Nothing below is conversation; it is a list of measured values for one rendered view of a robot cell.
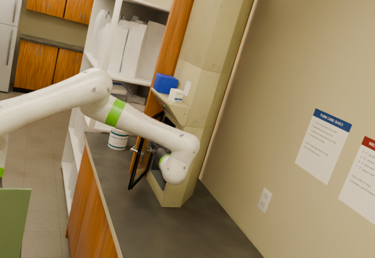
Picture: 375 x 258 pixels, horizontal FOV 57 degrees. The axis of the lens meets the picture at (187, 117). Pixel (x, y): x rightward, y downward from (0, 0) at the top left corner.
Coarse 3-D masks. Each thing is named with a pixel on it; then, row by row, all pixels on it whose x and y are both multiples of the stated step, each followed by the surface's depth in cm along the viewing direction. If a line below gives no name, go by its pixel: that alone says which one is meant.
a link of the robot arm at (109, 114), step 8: (112, 96) 141; (112, 104) 138; (120, 104) 139; (88, 112) 137; (96, 112) 137; (104, 112) 137; (112, 112) 137; (120, 112) 138; (96, 120) 141; (104, 120) 139; (112, 120) 138
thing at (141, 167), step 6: (156, 114) 188; (144, 144) 181; (138, 150) 175; (144, 150) 186; (144, 156) 190; (138, 162) 182; (144, 162) 195; (138, 168) 186; (144, 168) 200; (132, 174) 179; (138, 174) 191
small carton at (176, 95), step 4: (172, 88) 175; (172, 92) 173; (176, 92) 171; (180, 92) 173; (172, 96) 173; (176, 96) 172; (180, 96) 174; (172, 100) 173; (176, 100) 173; (180, 100) 175
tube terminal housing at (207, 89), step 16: (192, 64) 177; (192, 80) 174; (208, 80) 170; (224, 80) 183; (192, 96) 172; (208, 96) 173; (192, 112) 173; (208, 112) 176; (192, 128) 176; (208, 128) 187; (192, 176) 191; (160, 192) 190; (176, 192) 186; (192, 192) 205
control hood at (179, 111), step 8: (152, 88) 192; (160, 96) 179; (168, 96) 183; (160, 104) 198; (168, 104) 168; (176, 104) 170; (184, 104) 175; (176, 112) 169; (184, 112) 171; (176, 120) 174; (184, 120) 173
